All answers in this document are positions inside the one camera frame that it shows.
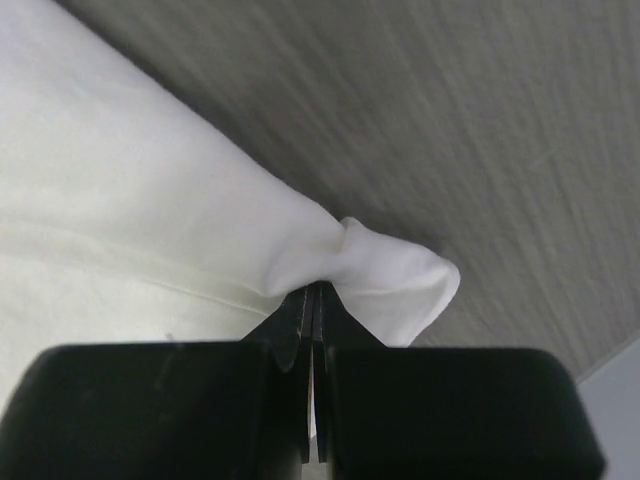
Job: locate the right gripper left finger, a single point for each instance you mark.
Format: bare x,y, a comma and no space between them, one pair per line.
169,410

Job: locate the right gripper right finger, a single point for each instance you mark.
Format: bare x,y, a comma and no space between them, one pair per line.
442,412

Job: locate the white t shirt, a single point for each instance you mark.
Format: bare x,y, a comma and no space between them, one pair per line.
127,217

